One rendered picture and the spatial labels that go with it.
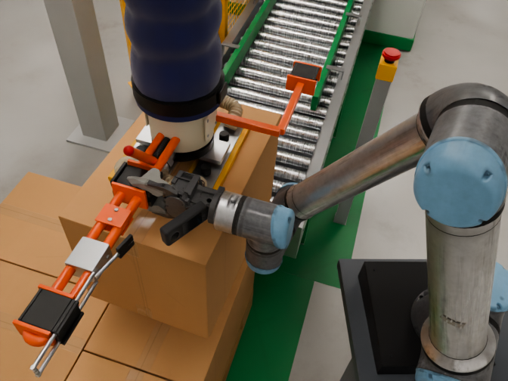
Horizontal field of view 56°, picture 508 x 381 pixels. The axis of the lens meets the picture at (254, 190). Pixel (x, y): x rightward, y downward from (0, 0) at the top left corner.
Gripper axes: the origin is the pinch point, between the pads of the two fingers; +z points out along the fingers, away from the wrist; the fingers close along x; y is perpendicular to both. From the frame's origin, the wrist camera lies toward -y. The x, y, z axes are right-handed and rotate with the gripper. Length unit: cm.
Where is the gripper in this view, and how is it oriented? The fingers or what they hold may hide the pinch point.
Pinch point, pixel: (132, 192)
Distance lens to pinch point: 113.1
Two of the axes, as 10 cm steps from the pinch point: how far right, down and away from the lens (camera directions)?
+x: 0.5, -6.5, -7.6
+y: 3.0, -7.1, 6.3
